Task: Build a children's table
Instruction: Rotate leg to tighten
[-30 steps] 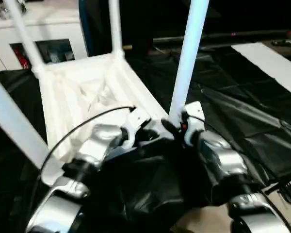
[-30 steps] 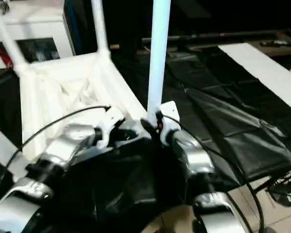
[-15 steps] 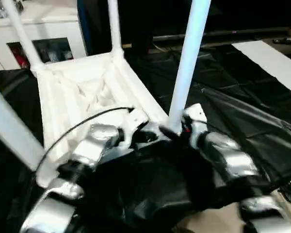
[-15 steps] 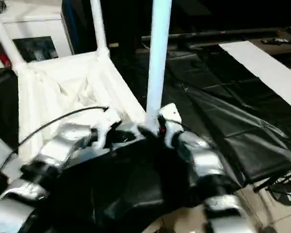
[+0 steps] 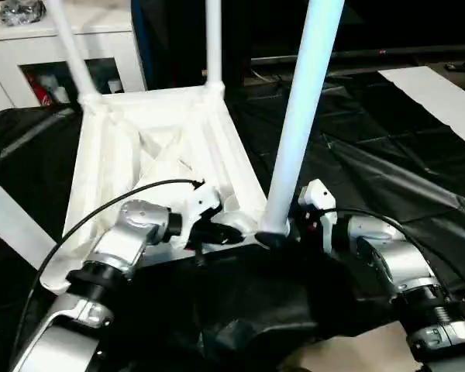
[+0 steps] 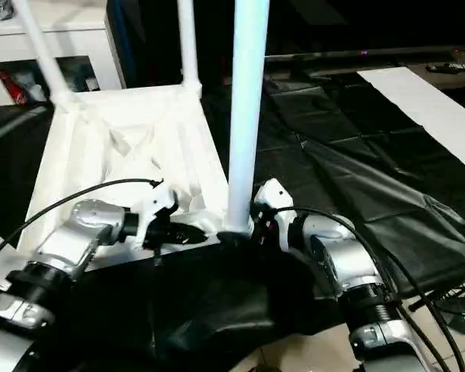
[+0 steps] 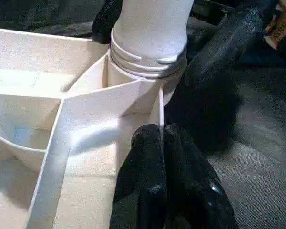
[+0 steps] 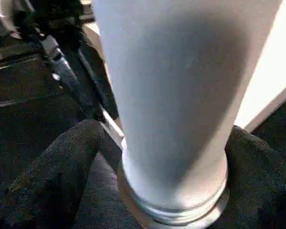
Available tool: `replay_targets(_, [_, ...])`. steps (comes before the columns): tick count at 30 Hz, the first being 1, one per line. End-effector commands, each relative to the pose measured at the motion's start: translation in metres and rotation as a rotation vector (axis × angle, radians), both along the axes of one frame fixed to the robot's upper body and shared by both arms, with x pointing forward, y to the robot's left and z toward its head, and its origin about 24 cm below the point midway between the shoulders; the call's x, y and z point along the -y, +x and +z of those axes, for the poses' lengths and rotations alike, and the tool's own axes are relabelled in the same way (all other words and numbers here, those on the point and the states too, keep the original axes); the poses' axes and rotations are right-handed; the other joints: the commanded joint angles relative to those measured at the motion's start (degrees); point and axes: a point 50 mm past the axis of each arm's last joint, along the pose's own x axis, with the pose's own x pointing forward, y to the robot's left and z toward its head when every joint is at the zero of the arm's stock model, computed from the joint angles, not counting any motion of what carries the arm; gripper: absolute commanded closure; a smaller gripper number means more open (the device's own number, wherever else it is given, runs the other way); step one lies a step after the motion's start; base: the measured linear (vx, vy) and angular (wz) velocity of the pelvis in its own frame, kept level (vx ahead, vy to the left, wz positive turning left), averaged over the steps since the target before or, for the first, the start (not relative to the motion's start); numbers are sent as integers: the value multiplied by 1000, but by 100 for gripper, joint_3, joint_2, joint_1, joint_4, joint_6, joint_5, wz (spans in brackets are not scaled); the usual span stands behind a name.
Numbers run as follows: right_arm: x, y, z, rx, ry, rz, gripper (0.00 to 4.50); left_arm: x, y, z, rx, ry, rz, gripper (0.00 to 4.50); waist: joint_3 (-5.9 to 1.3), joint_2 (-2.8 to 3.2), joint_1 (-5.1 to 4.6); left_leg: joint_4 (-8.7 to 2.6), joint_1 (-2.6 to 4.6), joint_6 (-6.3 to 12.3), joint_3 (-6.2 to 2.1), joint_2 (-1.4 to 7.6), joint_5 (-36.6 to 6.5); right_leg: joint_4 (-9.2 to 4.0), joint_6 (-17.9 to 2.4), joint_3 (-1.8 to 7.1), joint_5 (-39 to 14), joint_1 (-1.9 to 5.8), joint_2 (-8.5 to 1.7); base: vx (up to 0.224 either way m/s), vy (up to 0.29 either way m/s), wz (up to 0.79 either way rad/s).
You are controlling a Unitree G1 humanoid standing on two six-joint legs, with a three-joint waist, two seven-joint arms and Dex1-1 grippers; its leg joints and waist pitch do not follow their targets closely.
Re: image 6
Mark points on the white jar behind glass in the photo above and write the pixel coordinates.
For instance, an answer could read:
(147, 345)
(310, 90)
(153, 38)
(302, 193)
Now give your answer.
(91, 84)

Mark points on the black tripod leg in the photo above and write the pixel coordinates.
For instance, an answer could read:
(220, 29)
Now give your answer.
(422, 304)

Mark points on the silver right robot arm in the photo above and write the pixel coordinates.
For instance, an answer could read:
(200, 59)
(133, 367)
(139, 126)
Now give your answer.
(345, 252)

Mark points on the long black bar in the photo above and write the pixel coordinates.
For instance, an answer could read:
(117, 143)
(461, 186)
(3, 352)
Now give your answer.
(372, 52)

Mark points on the red packet behind glass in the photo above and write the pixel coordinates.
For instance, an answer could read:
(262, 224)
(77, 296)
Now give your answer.
(19, 95)

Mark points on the white glass-door cabinet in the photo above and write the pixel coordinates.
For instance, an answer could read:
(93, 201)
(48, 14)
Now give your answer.
(81, 42)

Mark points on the white plastic table top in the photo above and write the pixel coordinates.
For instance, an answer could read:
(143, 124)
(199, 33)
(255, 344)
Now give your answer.
(139, 112)

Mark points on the flat white sheet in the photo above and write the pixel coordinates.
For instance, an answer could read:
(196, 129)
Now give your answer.
(430, 108)

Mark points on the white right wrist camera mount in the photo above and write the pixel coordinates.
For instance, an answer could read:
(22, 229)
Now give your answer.
(273, 193)

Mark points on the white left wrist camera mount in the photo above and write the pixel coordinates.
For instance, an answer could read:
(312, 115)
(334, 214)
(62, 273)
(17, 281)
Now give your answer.
(155, 201)

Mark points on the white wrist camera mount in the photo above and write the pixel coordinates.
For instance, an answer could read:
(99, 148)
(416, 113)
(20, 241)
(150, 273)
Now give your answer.
(273, 193)
(155, 201)

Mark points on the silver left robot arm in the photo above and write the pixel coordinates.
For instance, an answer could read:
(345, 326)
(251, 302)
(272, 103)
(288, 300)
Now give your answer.
(81, 232)

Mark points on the white bottle behind glass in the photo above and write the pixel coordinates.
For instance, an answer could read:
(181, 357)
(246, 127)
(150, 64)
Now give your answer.
(36, 93)

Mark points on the black remote control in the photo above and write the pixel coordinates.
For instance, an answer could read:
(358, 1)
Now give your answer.
(449, 67)

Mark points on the dark blue upright post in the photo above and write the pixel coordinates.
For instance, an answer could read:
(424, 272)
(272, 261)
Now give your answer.
(120, 42)

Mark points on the black work mat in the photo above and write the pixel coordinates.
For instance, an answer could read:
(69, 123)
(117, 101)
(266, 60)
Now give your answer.
(372, 174)

